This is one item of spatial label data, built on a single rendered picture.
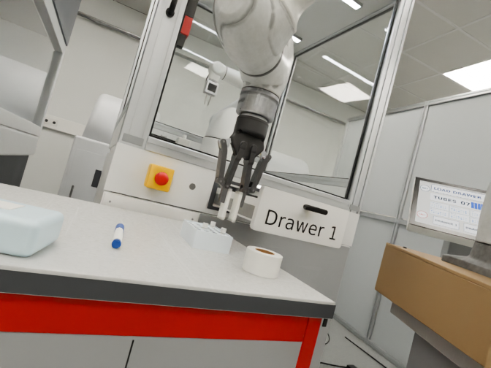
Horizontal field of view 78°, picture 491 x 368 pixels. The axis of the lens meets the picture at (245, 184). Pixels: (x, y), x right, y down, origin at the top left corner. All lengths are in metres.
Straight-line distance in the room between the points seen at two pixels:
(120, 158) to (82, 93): 3.43
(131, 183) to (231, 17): 0.61
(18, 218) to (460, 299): 0.60
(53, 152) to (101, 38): 1.52
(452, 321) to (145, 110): 0.88
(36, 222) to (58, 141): 3.94
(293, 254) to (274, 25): 0.89
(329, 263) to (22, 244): 1.16
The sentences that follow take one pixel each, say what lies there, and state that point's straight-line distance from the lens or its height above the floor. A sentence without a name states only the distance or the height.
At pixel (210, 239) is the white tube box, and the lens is 0.66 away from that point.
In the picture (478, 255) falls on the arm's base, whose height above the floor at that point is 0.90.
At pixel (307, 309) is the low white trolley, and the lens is 0.53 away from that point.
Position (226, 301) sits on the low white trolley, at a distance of 0.45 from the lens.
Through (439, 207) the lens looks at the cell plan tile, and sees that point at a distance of 1.57.
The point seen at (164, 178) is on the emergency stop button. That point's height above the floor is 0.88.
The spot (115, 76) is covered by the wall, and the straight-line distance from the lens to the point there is 4.40.
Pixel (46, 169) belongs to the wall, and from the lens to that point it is 4.37.
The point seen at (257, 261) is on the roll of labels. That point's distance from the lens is 0.56.
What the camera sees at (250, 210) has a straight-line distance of 0.80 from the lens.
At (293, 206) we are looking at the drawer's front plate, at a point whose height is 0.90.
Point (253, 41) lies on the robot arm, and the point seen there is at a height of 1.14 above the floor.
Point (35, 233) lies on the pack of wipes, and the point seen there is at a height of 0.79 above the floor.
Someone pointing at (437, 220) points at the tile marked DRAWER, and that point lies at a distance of 1.52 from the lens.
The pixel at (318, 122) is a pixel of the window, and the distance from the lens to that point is 1.28.
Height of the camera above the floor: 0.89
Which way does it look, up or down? 2 degrees up
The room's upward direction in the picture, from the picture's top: 15 degrees clockwise
